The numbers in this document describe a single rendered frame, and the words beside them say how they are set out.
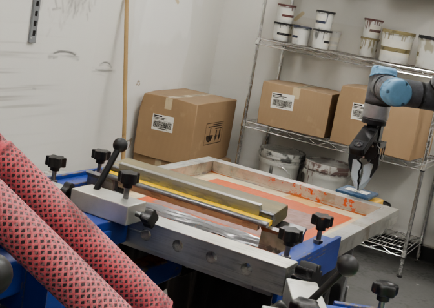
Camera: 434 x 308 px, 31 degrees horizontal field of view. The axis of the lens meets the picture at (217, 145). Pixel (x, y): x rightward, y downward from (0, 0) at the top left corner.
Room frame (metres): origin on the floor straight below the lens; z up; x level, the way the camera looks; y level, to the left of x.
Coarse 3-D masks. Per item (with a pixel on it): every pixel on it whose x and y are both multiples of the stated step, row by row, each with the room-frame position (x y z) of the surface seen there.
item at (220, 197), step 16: (144, 176) 1.65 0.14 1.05; (160, 176) 1.63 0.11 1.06; (144, 192) 1.65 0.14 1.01; (192, 192) 1.59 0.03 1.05; (208, 192) 1.58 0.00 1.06; (224, 192) 1.57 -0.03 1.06; (192, 208) 1.60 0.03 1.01; (240, 208) 1.54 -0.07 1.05; (256, 208) 1.52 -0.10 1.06; (240, 224) 1.54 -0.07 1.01
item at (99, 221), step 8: (88, 216) 1.32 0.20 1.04; (96, 216) 1.33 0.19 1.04; (96, 224) 1.29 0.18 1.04; (104, 224) 1.30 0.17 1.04; (112, 224) 1.33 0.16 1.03; (120, 224) 1.35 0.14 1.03; (112, 232) 1.33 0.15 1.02; (120, 232) 1.35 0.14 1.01; (112, 240) 1.33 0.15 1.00; (120, 240) 1.35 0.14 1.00
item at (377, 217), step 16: (192, 160) 2.19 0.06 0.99; (208, 160) 2.23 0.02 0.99; (240, 176) 2.20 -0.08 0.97; (256, 176) 2.17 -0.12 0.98; (272, 176) 2.16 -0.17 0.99; (288, 192) 2.13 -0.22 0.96; (304, 192) 2.11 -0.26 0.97; (320, 192) 2.08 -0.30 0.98; (336, 192) 2.09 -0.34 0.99; (352, 208) 2.04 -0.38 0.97; (368, 208) 2.02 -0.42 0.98; (384, 208) 2.00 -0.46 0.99; (352, 224) 1.78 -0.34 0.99; (368, 224) 1.81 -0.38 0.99; (384, 224) 1.92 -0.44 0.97; (352, 240) 1.70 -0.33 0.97; (160, 256) 1.43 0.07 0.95; (208, 272) 1.38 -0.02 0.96; (256, 288) 1.34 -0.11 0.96
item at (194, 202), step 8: (112, 176) 1.66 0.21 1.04; (136, 184) 1.63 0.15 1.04; (144, 184) 1.63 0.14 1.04; (160, 192) 1.60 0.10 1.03; (168, 192) 1.60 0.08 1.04; (184, 200) 1.58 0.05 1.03; (192, 200) 1.57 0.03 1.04; (208, 208) 1.55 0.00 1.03; (216, 208) 1.54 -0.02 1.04; (232, 216) 1.52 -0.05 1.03; (240, 216) 1.52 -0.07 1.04; (248, 216) 1.52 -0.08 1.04; (256, 224) 1.50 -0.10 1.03; (264, 224) 1.49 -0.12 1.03
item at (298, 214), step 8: (280, 200) 2.04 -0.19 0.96; (288, 200) 2.05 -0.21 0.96; (288, 208) 1.97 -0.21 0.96; (296, 208) 1.99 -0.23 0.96; (304, 208) 2.00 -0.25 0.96; (312, 208) 2.01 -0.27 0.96; (320, 208) 2.03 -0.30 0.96; (288, 216) 1.89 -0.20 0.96; (296, 216) 1.90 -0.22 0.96; (304, 216) 1.91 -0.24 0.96; (336, 216) 1.97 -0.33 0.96; (344, 216) 1.98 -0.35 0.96; (224, 224) 1.72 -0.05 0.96; (232, 224) 1.73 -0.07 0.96; (296, 224) 1.83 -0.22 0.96; (304, 224) 1.84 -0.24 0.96; (312, 224) 1.85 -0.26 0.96; (336, 224) 1.89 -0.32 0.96; (248, 232) 1.69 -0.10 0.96; (256, 232) 1.70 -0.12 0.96; (312, 232) 1.78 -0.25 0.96; (304, 240) 1.70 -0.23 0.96
